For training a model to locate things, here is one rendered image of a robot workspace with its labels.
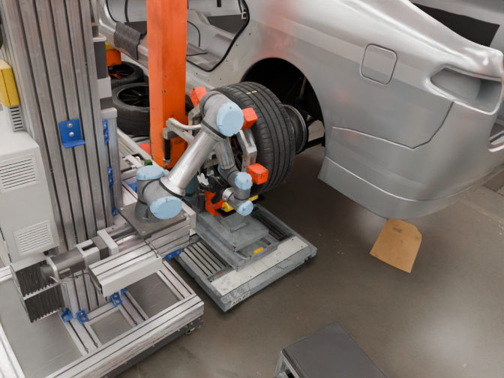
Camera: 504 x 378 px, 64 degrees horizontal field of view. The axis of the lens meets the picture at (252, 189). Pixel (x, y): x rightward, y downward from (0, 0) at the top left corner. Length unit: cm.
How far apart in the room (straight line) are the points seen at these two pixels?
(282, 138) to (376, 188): 55
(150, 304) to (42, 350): 53
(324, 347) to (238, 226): 103
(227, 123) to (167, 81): 98
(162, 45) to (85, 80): 85
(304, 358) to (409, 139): 111
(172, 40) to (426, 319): 226
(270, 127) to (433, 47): 83
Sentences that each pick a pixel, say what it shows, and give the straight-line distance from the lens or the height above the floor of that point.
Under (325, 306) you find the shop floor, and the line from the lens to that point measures 267.
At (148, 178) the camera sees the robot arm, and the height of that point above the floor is 104.
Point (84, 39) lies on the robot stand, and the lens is 156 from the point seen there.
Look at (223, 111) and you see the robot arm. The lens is 150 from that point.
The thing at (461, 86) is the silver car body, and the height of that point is 144.
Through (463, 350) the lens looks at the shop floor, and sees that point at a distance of 284.
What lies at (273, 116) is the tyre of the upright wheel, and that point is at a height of 110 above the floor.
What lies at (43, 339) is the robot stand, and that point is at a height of 21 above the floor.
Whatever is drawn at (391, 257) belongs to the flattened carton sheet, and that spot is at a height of 1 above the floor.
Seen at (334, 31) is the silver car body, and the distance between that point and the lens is 213.
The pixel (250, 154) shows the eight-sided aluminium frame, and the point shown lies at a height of 95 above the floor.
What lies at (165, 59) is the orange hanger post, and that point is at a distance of 239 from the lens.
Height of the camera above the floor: 198
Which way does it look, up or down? 35 degrees down
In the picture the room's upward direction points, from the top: 8 degrees clockwise
